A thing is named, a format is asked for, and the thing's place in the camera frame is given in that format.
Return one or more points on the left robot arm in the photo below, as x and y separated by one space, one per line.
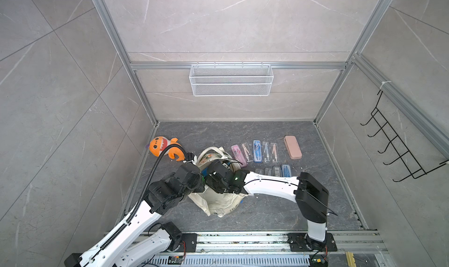
116 249

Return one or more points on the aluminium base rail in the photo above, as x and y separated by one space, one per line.
246 242

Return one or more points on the white wire mesh basket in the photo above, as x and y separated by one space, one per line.
231 80

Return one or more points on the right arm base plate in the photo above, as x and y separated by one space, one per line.
301 242

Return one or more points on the clear case barcode label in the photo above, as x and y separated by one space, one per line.
277 172

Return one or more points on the black wire hook rack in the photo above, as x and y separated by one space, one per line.
402 153

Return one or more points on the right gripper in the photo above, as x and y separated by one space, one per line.
209 180

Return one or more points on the pink glasses case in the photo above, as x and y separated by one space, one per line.
293 147

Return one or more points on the clear case pink compass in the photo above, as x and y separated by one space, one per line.
247 152

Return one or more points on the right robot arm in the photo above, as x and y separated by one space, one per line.
307 192

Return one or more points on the orange shark plush toy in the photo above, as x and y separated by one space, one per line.
158 144

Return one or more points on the blue box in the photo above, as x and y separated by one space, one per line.
286 171

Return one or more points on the purple pink compass case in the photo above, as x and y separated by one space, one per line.
239 156

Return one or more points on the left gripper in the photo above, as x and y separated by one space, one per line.
200 181

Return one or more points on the floral canvas tote bag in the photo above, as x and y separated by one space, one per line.
210 201

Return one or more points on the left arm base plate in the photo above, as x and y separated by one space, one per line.
187 243

